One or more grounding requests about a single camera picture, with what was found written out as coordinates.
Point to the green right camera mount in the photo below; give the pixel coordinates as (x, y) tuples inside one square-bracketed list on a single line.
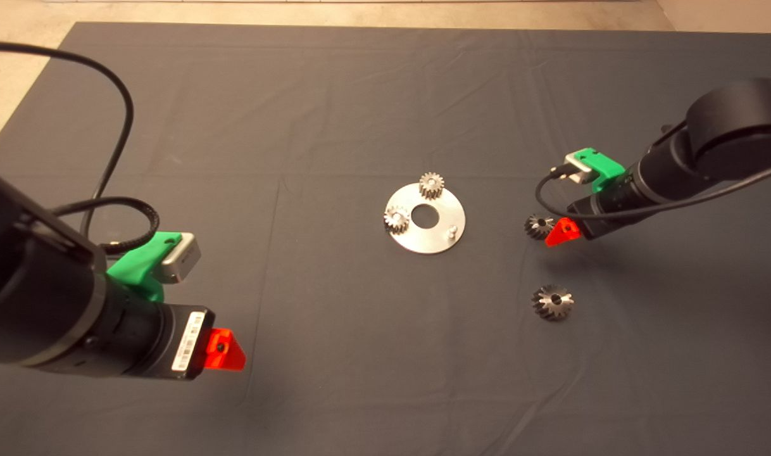
[(604, 168)]

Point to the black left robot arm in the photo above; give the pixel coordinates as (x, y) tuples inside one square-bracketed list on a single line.
[(37, 288)]

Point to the silver left camera box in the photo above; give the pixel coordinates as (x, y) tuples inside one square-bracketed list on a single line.
[(184, 258)]

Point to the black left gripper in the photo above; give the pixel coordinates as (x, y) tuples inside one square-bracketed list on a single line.
[(183, 342)]

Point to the small dark steel gear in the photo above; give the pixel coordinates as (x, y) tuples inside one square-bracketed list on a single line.
[(534, 230)]

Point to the silver camera box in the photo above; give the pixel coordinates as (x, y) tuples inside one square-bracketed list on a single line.
[(184, 258), (578, 168)]

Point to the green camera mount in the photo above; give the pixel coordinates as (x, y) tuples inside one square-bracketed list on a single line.
[(604, 168), (142, 266)]

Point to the round metal plate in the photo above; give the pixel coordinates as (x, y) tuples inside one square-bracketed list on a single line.
[(423, 244)]

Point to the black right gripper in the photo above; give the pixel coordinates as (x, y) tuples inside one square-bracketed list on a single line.
[(604, 212)]

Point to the dark grey table cloth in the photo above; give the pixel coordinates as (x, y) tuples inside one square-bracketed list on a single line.
[(297, 95)]

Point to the silver right camera box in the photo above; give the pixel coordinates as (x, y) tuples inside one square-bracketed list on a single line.
[(578, 168)]

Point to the green left camera mount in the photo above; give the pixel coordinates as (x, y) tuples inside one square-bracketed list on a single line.
[(142, 266)]

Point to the large steel gear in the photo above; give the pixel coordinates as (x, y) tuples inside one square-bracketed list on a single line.
[(547, 310)]

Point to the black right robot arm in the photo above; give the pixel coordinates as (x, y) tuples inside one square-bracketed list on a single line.
[(733, 126)]

